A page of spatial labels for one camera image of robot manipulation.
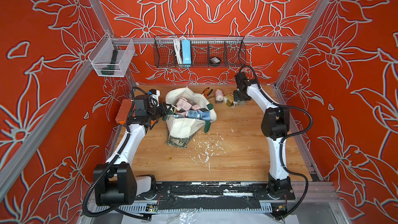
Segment black wire wall basket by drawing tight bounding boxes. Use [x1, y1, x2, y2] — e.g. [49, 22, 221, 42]
[153, 35, 247, 68]

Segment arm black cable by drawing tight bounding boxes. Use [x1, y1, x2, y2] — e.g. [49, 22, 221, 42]
[81, 86, 156, 220]
[237, 64, 314, 219]

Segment pink square pencil sharpener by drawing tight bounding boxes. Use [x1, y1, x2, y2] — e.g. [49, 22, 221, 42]
[176, 97, 192, 112]

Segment orange plastic tool case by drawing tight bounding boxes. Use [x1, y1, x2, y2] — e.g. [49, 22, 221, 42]
[115, 99, 135, 125]

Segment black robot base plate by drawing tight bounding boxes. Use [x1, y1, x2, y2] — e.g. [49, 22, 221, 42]
[130, 181, 296, 211]

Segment orange handled pliers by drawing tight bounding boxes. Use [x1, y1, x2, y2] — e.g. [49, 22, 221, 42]
[202, 87, 214, 99]

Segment cream tote bag green handles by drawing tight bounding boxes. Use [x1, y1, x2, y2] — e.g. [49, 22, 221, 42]
[164, 87, 217, 149]

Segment yellow pencil sharpener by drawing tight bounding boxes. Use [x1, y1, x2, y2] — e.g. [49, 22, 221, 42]
[223, 94, 235, 108]

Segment dark green flashlight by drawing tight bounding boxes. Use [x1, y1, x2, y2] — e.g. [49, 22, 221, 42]
[101, 49, 118, 76]

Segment light blue box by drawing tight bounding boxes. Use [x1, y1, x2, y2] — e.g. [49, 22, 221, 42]
[181, 39, 192, 66]

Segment small black device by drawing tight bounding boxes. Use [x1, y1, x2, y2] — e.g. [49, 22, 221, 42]
[209, 57, 221, 66]

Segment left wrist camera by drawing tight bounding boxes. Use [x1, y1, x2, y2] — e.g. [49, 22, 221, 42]
[148, 89, 160, 103]

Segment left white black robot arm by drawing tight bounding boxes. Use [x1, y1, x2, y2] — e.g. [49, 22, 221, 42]
[93, 89, 169, 207]

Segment clear acrylic wall bin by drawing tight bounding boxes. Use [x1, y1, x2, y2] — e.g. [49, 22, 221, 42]
[89, 33, 135, 78]

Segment white coiled cable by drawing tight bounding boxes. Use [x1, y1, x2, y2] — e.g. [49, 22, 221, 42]
[173, 37, 183, 65]

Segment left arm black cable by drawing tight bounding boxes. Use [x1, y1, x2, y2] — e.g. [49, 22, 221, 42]
[81, 86, 156, 220]

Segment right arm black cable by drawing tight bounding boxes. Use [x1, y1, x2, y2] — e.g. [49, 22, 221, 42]
[237, 64, 314, 219]

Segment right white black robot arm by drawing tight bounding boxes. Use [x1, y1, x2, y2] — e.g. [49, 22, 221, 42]
[234, 72, 291, 200]

